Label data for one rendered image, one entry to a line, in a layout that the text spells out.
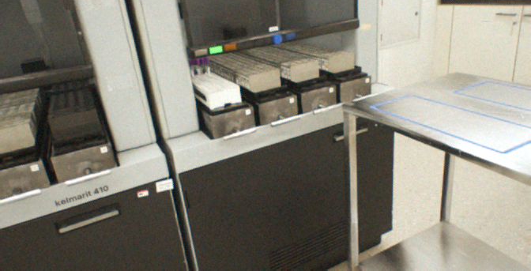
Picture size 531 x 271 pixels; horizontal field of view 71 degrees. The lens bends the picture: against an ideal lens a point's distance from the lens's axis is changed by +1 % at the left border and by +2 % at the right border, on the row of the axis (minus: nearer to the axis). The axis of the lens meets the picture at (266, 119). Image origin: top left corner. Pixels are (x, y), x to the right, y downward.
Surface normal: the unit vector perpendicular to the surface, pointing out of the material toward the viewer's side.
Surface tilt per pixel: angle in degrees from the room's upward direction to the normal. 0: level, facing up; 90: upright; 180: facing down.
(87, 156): 90
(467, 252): 0
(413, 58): 90
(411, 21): 90
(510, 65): 90
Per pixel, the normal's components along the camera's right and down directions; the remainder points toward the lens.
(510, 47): -0.88, 0.25
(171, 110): 0.46, 0.27
